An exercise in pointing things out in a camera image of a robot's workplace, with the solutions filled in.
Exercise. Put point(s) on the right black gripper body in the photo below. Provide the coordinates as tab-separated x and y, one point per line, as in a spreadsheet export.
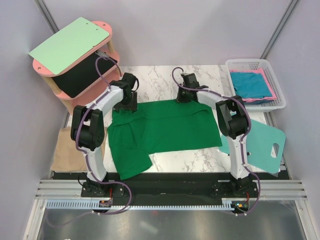
183	96

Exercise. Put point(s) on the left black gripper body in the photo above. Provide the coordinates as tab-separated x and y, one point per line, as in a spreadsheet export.
128	103

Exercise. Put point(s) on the green t shirt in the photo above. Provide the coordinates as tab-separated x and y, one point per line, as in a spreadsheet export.
159	127

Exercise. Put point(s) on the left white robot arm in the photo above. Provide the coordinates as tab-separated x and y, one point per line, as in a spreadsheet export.
87	127

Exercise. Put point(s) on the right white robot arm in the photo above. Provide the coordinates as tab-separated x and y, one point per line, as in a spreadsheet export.
233	122

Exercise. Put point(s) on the pink tiered shelf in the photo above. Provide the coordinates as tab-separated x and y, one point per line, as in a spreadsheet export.
106	52

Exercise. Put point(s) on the black clipboard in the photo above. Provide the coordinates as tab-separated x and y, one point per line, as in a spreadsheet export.
83	76

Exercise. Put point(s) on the blue t shirt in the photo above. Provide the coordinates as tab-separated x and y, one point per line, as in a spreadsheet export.
250	85

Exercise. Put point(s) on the white plastic basket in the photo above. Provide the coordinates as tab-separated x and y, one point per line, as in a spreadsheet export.
263	67

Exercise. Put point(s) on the pink t shirt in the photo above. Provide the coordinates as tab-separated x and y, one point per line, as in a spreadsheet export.
258	101

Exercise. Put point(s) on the beige folded t shirt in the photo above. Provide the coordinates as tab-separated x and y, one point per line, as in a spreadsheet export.
66	158

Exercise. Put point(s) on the light green board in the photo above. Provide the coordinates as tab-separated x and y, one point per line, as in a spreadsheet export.
69	46

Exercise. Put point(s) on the teal cutting board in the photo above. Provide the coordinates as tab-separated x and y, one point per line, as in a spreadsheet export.
260	151

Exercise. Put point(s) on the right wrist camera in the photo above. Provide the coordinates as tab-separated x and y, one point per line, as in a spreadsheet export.
190	81

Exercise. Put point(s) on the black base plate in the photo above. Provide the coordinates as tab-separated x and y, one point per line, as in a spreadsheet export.
178	189

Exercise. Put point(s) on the white slotted cable duct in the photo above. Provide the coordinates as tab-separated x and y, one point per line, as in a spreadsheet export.
95	204

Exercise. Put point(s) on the aluminium rail frame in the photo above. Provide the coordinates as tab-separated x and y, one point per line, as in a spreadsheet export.
272	217

